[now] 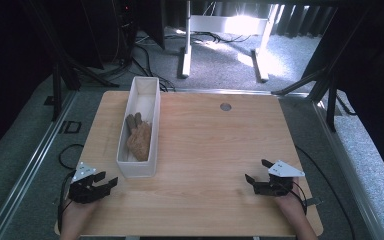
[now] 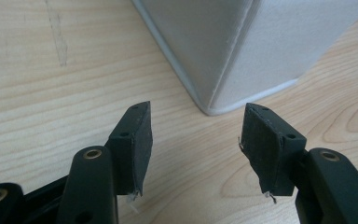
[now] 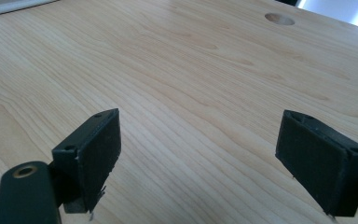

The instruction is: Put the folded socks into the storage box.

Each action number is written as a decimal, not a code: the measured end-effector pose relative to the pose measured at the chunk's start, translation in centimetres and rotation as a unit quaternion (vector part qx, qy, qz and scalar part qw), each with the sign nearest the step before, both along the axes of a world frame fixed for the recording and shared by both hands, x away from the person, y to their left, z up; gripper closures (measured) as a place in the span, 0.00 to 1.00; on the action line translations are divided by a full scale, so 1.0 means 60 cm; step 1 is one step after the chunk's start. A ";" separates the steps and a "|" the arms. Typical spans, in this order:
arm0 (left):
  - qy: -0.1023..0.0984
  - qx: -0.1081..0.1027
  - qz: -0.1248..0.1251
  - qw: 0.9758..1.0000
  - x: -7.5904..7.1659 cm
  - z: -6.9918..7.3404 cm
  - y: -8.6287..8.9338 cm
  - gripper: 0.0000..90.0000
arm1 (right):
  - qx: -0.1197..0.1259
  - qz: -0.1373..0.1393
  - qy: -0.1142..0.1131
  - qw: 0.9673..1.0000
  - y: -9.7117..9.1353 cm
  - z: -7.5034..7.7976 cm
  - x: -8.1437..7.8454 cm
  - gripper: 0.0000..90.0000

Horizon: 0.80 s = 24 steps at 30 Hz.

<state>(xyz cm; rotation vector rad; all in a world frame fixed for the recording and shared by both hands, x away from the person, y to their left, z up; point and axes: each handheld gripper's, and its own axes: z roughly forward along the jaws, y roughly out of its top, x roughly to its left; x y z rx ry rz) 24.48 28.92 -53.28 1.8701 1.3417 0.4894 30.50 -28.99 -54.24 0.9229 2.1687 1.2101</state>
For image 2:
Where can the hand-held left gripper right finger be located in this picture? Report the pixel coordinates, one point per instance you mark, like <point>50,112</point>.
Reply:
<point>270,149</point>

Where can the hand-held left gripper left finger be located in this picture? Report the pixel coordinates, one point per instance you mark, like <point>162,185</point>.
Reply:
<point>130,149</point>

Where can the white rectangular plastic bin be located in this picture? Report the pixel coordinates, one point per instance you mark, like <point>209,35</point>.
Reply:
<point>230,46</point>

